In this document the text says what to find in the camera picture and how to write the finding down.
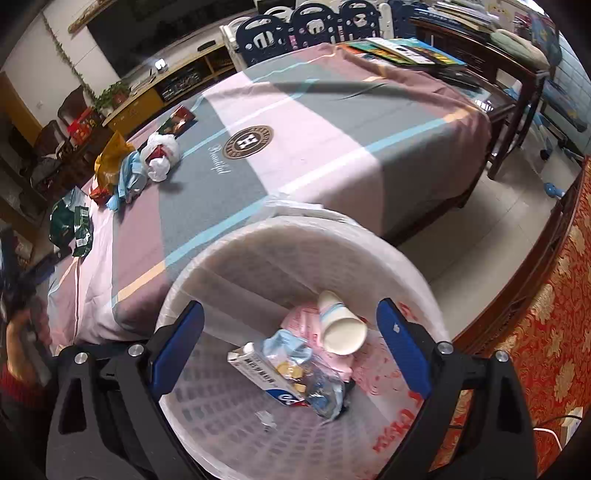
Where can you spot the wooden television cabinet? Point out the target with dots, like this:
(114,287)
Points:
(134,108)

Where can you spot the black audio amplifier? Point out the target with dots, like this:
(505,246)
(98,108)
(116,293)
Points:
(184,81)

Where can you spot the dark green small packet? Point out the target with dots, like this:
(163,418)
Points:
(82,230)

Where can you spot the blue plastic toy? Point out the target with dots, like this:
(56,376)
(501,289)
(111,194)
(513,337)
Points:
(552,188)

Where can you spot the white tissue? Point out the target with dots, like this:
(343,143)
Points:
(158,170)

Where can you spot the stack of books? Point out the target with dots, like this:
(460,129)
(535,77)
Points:
(466,14)

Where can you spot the white plastic lattice wastebasket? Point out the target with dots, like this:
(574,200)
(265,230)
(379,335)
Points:
(221,429)

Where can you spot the black set-top box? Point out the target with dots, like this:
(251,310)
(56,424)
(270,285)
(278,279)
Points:
(206,45)

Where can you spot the dark jacket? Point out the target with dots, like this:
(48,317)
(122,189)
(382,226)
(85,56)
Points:
(46,168)

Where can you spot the dark green gift bag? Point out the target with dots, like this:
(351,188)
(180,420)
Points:
(62,221)

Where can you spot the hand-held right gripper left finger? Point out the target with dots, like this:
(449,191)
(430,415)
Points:
(178,350)

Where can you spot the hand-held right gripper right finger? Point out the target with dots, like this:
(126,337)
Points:
(406,350)

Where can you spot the black remote control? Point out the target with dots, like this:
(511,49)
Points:
(457,78)

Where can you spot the ivy garland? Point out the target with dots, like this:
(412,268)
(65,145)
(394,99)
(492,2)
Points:
(69,60)

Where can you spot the brown snack packet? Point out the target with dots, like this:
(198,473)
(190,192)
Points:
(178,121)

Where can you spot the red snack packet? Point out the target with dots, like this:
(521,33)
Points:
(99,190)

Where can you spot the plaid tablecloth with round emblem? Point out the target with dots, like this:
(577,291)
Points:
(323,161)

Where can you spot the striped paper cup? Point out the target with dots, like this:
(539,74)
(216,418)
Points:
(339,325)

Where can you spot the white power adapter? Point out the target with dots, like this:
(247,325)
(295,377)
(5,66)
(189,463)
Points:
(574,417)

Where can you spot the grey-green cushion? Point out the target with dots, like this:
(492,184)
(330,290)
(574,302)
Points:
(519,48)

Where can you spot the red gift box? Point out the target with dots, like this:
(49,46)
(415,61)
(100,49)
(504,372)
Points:
(85,122)

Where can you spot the red and gold sofa cushion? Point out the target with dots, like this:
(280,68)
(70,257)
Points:
(554,323)

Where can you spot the large black television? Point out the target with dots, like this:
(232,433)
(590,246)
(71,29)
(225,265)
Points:
(161,23)

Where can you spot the white and blue long carton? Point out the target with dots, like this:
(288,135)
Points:
(258,369)

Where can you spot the small desk clock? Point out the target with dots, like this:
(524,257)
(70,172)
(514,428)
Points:
(161,65)

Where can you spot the blue children's backpack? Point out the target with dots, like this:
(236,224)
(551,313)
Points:
(545,37)

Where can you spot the pink plastic bag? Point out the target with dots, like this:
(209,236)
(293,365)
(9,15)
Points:
(304,323)

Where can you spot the yellow snack bag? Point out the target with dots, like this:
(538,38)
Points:
(113,157)

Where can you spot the potted green plant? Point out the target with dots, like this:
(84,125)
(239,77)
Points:
(113,97)

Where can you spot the light blue plastic bag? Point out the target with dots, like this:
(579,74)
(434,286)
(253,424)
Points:
(129,182)

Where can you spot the navy and white playpen fence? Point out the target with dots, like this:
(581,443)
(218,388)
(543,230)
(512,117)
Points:
(314,23)

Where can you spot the white plastic bag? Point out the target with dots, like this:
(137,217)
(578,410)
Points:
(159,144)

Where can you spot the dark wooden chair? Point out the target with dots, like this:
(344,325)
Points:
(51,147)
(76,99)

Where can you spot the clear plastic bag of snacks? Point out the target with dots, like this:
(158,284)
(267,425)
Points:
(314,383)

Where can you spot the row of picture books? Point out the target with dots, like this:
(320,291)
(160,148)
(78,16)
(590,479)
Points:
(406,51)

